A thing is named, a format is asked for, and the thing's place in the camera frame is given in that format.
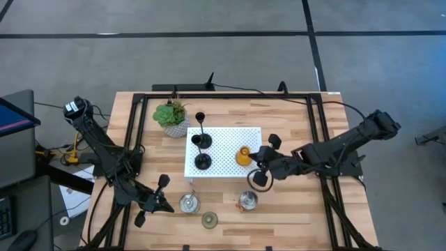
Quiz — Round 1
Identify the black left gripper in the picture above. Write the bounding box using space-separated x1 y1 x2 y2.
134 174 175 228

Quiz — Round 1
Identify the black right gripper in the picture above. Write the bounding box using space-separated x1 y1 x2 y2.
248 133 282 188

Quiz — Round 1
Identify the amber glass candle holder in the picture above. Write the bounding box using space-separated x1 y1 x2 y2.
235 146 252 167

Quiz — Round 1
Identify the tin candle with green label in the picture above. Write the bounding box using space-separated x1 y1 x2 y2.
178 190 201 215

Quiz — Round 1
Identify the tin candle with orange tag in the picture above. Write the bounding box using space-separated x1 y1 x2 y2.
235 190 259 213

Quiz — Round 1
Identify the clear ribbed glass candle holder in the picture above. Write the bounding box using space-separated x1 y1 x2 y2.
201 211 220 230

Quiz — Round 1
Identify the black candlestick holder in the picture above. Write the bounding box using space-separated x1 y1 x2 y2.
190 134 213 171
194 111 213 150

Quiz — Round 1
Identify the white perforated metal shelf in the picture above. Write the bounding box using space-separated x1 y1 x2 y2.
183 126 263 184

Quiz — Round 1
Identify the white paper sheet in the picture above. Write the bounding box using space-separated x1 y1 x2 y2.
58 165 95 219

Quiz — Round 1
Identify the succulent in patterned pot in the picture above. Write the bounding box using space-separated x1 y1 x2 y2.
152 98 192 139

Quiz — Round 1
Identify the black table support beam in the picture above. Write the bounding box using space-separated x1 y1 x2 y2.
36 144 97 195

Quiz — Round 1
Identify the yellow clamp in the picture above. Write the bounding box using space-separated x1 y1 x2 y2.
66 131 82 165

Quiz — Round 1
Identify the black box with antenna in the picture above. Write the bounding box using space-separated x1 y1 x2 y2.
151 72 216 93

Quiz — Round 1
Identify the dark grey desk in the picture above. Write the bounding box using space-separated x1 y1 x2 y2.
0 175 54 251

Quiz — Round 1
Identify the black computer mouse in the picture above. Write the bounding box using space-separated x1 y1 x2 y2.
7 229 38 251

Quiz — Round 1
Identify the black keyboard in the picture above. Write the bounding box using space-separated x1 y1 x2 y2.
0 196 15 241

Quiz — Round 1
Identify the black floor stand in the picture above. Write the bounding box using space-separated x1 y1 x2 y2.
414 125 446 146

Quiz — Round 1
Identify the monitor with blue screen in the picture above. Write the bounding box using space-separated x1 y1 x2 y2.
0 96 42 137

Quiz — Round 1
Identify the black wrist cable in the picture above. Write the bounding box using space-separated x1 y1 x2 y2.
246 168 275 193

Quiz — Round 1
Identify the black aluminium table frame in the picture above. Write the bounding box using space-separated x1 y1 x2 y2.
82 91 383 251

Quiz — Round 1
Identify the long black cable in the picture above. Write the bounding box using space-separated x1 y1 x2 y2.
211 81 369 126

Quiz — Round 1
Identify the curved dark cable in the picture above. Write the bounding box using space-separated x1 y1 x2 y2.
86 181 109 245

